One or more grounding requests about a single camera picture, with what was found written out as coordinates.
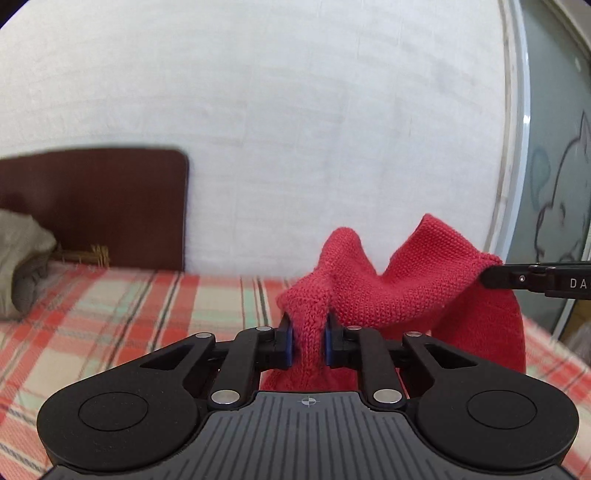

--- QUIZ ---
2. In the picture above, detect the brown padded headboard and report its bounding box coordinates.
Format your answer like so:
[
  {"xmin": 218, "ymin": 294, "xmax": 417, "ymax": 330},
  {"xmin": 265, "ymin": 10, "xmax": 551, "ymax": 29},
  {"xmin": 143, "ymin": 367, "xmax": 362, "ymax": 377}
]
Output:
[{"xmin": 0, "ymin": 147, "xmax": 191, "ymax": 272}]

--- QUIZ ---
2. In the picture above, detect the red knitted sweater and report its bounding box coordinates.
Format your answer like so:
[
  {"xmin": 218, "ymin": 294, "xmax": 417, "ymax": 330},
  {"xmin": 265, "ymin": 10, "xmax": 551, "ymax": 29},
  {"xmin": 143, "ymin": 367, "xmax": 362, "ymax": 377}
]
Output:
[{"xmin": 259, "ymin": 213, "xmax": 527, "ymax": 393}]

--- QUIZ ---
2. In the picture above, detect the grey cloth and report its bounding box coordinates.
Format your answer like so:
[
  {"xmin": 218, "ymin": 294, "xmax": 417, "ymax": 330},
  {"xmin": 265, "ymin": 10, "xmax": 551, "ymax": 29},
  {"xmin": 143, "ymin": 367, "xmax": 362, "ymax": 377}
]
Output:
[{"xmin": 0, "ymin": 208, "xmax": 58, "ymax": 321}]

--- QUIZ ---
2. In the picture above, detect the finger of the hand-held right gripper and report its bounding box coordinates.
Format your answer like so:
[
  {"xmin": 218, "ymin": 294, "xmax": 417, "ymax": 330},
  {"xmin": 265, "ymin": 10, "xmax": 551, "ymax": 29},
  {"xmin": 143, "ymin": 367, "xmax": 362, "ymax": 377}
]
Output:
[{"xmin": 480, "ymin": 263, "xmax": 549, "ymax": 292}]

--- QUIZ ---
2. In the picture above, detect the white door frame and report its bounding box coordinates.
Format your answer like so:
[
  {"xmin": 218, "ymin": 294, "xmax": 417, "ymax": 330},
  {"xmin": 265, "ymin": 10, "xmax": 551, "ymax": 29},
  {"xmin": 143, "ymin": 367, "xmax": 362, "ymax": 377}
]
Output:
[{"xmin": 480, "ymin": 0, "xmax": 532, "ymax": 259}]

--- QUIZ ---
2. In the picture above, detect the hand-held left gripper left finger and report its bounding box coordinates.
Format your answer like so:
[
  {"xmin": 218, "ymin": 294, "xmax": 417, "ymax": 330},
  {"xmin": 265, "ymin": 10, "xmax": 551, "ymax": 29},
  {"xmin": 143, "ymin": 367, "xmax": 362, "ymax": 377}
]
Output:
[{"xmin": 139, "ymin": 313, "xmax": 295, "ymax": 411}]

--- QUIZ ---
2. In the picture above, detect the frosted glass door cartoon cat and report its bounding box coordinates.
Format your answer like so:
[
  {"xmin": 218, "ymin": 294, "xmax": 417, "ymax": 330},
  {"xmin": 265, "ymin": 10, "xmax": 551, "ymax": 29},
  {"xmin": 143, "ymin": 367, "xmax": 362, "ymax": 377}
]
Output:
[{"xmin": 503, "ymin": 0, "xmax": 591, "ymax": 342}]

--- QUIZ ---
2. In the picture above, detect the plaid bed blanket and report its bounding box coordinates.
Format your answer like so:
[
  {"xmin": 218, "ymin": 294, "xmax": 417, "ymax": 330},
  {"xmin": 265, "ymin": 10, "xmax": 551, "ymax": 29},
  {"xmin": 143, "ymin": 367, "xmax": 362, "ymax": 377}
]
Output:
[{"xmin": 0, "ymin": 258, "xmax": 591, "ymax": 480}]

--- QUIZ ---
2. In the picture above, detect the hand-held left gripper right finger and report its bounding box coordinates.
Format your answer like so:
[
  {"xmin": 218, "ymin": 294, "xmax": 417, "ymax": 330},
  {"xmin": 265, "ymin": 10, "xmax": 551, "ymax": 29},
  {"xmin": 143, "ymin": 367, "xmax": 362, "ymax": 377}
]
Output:
[{"xmin": 324, "ymin": 313, "xmax": 478, "ymax": 411}]

